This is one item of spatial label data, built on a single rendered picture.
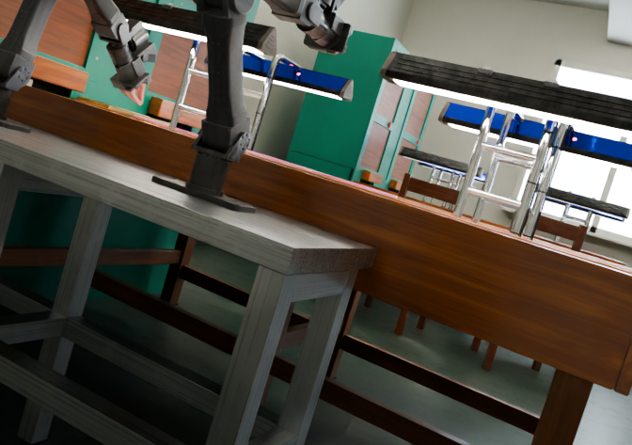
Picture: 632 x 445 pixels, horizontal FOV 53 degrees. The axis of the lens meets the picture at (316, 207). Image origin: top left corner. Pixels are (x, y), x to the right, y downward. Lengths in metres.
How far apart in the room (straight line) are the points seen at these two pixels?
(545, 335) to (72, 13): 1.78
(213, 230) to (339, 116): 3.66
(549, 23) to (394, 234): 5.79
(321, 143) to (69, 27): 2.61
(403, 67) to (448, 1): 5.58
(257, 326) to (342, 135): 3.68
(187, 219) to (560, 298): 0.62
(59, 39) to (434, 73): 1.28
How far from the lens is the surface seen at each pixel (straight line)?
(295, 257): 0.88
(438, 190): 4.04
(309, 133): 4.62
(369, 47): 4.60
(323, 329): 1.13
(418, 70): 1.56
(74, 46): 2.34
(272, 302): 0.88
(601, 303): 1.14
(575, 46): 6.79
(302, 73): 2.34
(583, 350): 1.15
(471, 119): 2.08
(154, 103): 2.59
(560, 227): 4.00
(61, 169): 1.13
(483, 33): 6.94
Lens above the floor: 0.79
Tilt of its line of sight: 4 degrees down
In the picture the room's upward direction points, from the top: 17 degrees clockwise
